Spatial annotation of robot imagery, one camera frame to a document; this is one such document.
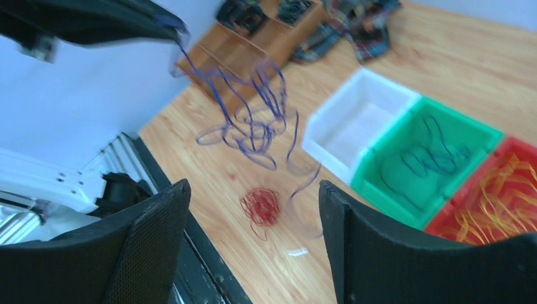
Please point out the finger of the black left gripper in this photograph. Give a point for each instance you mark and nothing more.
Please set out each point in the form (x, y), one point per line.
(88, 22)

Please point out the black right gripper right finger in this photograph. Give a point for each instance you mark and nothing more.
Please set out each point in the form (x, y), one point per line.
(376, 259)

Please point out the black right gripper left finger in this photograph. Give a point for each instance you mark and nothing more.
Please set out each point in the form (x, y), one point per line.
(128, 257)

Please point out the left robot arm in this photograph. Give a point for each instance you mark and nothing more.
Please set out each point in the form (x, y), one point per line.
(30, 185)

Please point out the green plastic bin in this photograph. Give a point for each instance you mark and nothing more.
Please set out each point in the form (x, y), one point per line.
(422, 160)

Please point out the white plastic bin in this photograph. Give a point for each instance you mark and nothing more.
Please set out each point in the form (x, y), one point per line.
(345, 127)

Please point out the red plastic bin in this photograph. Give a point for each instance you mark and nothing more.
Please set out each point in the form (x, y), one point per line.
(496, 202)

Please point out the wooden compartment tray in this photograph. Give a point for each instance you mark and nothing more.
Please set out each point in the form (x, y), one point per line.
(226, 66)

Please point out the dark floral cloth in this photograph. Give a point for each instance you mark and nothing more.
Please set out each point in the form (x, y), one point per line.
(244, 17)
(290, 11)

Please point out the plaid cloth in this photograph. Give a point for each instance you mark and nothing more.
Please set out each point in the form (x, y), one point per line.
(362, 23)

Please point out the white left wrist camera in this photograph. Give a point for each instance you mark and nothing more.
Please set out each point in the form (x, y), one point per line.
(43, 48)

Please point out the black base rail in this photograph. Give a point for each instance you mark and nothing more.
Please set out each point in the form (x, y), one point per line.
(201, 275)

